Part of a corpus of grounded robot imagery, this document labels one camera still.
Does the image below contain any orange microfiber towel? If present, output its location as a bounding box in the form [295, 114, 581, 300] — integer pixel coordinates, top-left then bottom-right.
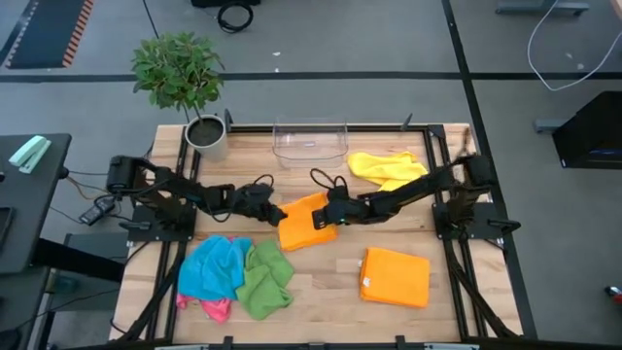
[277, 191, 340, 253]
[359, 246, 432, 309]

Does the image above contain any black box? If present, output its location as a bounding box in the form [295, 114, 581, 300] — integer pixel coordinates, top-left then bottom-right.
[190, 0, 262, 9]

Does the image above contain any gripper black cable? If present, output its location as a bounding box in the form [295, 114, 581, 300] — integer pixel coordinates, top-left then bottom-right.
[250, 173, 276, 191]
[309, 167, 349, 192]

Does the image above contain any pink microfiber towel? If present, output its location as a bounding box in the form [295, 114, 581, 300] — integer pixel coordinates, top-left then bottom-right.
[175, 292, 233, 326]

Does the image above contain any green leafy plant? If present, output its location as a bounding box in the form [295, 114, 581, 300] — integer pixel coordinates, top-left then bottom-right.
[130, 31, 226, 123]

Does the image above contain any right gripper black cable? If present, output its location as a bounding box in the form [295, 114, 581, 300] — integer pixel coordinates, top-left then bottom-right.
[309, 167, 349, 192]

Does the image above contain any black cabinet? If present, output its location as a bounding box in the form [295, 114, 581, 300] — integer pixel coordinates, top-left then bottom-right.
[551, 89, 622, 171]

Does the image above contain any white plant pot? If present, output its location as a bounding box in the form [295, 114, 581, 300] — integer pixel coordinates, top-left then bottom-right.
[184, 114, 230, 163]

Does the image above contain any black desk foot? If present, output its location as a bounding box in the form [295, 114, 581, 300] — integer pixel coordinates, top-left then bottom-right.
[31, 231, 130, 284]

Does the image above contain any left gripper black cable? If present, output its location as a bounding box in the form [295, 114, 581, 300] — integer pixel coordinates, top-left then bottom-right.
[250, 173, 276, 191]

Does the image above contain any blue microfiber towel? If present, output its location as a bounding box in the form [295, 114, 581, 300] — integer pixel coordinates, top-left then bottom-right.
[177, 235, 254, 302]

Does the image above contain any black orange-striped floor mat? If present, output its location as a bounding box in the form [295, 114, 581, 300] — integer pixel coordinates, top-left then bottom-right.
[3, 0, 96, 70]

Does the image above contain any yellow microfiber towel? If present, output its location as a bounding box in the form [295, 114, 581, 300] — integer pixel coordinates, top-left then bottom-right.
[346, 151, 431, 193]

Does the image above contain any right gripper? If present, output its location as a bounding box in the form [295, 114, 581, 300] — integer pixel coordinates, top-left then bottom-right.
[311, 186, 373, 231]

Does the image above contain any coiled black cable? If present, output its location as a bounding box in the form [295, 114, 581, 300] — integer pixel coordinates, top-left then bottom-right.
[216, 0, 256, 35]

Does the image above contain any white floor cable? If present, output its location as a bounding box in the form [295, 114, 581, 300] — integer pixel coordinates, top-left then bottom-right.
[526, 0, 622, 93]

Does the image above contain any mint green stapler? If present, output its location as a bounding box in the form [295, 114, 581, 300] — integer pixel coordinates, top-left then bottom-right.
[8, 134, 53, 175]

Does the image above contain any black tablet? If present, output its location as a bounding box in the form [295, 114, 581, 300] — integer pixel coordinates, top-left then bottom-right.
[0, 206, 17, 255]

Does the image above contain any green microfiber towel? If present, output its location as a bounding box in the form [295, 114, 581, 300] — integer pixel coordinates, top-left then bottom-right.
[235, 238, 296, 322]

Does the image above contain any grey metal table foot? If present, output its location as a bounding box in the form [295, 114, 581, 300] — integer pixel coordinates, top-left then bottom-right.
[495, 0, 592, 17]
[534, 118, 565, 136]

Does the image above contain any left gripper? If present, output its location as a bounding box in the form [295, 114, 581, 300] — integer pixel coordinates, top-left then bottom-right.
[231, 183, 289, 228]

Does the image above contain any black power adapter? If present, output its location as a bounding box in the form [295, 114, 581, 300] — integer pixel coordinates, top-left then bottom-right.
[78, 194, 118, 227]

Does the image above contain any black side desk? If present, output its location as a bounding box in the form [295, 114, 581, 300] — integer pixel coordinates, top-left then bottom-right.
[0, 132, 73, 276]

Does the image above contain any clear plastic bin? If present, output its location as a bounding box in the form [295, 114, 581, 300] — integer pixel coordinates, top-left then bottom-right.
[271, 114, 350, 170]

